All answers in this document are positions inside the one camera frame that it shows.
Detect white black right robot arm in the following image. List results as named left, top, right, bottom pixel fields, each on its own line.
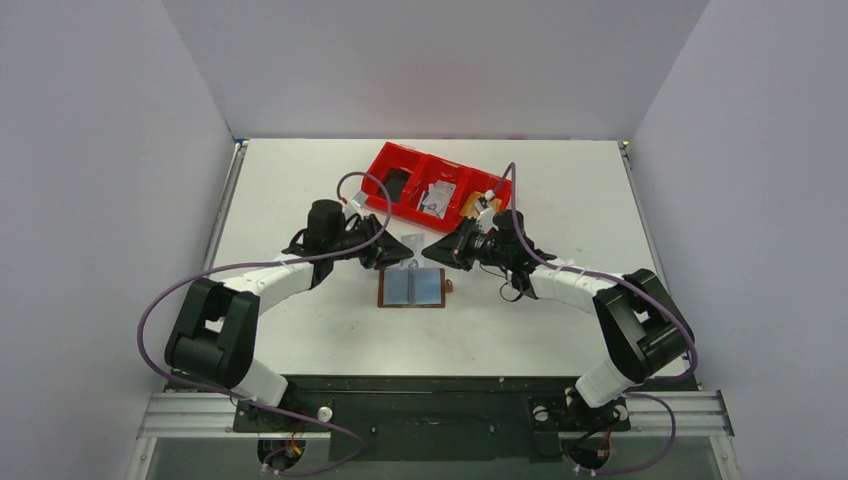
left=422, top=210, right=694, bottom=427

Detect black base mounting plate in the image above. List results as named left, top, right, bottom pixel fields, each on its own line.
left=228, top=376, right=635, bottom=471

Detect aluminium front rail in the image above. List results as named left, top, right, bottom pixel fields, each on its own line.
left=137, top=391, right=734, bottom=439

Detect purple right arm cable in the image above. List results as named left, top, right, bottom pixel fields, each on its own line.
left=488, top=162, right=700, bottom=476

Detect red three-compartment plastic bin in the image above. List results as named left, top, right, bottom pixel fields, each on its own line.
left=361, top=142, right=511, bottom=232

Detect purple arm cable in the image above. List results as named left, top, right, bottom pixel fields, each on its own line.
left=136, top=171, right=393, bottom=478
left=488, top=162, right=700, bottom=476

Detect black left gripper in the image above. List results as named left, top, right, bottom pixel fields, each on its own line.
left=329, top=215, right=413, bottom=270

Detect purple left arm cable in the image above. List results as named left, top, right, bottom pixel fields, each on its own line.
left=136, top=171, right=393, bottom=478

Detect white grey cards in bin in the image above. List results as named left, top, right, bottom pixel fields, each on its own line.
left=418, top=180, right=456, bottom=219

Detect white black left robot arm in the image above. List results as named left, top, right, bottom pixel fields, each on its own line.
left=164, top=199, right=414, bottom=430

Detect brown leather card holder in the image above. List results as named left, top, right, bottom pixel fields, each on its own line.
left=377, top=267, right=454, bottom=308

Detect yellow card in bin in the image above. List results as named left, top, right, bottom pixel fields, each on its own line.
left=460, top=191, right=488, bottom=218

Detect grey credit card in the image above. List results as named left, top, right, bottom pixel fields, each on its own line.
left=399, top=233, right=426, bottom=269

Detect black card in bin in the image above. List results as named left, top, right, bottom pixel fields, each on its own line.
left=382, top=168, right=411, bottom=203

